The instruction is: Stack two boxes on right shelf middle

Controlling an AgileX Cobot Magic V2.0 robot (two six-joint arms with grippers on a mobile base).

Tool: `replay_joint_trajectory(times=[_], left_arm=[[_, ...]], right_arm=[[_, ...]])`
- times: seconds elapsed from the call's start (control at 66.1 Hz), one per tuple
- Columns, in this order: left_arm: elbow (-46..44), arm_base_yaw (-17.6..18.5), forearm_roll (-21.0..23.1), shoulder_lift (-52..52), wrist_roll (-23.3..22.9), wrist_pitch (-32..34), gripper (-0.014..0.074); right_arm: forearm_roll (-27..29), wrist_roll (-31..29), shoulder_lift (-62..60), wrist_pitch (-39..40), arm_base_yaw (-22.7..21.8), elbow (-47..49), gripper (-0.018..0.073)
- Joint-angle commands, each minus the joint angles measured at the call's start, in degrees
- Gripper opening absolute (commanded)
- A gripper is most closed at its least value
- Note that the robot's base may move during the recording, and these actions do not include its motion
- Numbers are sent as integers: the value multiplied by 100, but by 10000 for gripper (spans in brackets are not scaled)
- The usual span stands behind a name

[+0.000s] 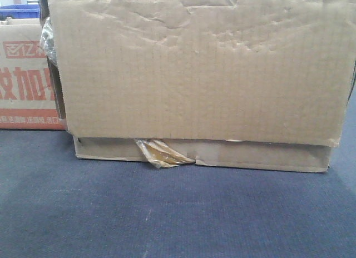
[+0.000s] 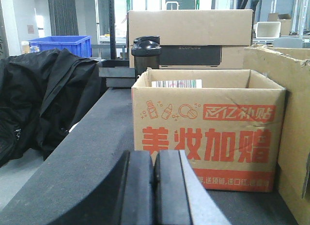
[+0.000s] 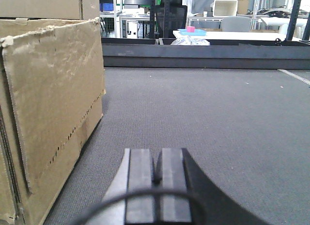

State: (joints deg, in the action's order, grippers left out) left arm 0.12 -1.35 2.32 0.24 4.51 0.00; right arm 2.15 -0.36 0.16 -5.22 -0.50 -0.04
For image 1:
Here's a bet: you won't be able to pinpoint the blue plastic bin far left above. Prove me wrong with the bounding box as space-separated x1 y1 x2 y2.
1 4 40 21

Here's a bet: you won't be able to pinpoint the plain brown cardboard box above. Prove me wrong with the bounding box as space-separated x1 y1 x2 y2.
41 0 355 172

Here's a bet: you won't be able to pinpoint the cardboard box with red print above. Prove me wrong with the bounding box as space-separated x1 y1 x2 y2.
1 17 63 130

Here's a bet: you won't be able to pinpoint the clear plastic wrap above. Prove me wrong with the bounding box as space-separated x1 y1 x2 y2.
39 17 58 67

